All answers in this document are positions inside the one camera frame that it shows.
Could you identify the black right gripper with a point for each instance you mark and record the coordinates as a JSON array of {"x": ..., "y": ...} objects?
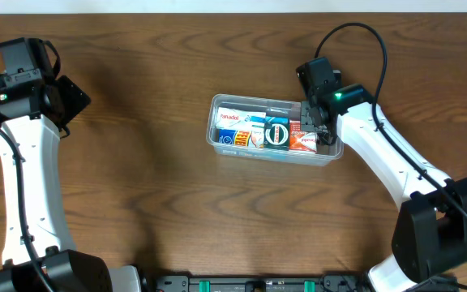
[{"x": 306, "y": 121}]

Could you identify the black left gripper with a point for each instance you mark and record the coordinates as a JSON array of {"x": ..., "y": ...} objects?
[{"x": 69, "y": 108}]

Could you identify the red Panadol box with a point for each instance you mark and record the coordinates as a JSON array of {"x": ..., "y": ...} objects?
[{"x": 301, "y": 140}]

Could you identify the dark green medicine box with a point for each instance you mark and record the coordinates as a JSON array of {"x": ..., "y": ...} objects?
[{"x": 276, "y": 133}]

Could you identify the blue Kool Fever box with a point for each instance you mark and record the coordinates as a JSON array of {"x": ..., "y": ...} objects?
[{"x": 241, "y": 133}]

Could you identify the white blue Panadol box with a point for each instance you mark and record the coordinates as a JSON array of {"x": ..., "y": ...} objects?
[{"x": 237, "y": 119}]

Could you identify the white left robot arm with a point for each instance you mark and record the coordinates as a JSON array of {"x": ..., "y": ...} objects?
[{"x": 39, "y": 252}]

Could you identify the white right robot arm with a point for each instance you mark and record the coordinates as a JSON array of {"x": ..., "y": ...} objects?
[{"x": 430, "y": 236}]

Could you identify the clear plastic container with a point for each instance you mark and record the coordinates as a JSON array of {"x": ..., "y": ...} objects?
[{"x": 273, "y": 108}]

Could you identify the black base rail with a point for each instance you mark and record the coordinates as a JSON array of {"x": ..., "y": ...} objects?
[{"x": 325, "y": 283}]

